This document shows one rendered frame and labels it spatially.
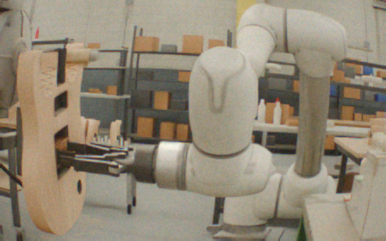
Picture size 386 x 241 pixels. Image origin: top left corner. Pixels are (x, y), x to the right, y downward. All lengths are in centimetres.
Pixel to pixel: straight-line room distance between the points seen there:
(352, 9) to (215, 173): 1155
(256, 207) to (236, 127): 89
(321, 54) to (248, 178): 55
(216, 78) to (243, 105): 6
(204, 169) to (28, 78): 37
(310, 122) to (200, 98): 73
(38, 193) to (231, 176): 37
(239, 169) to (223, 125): 11
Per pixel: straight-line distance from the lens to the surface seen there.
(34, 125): 103
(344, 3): 1248
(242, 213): 186
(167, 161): 107
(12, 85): 126
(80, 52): 119
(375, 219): 101
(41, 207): 105
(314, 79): 156
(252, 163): 105
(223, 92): 94
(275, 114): 492
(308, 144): 169
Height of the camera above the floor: 121
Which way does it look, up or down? 3 degrees down
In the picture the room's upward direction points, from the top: 4 degrees clockwise
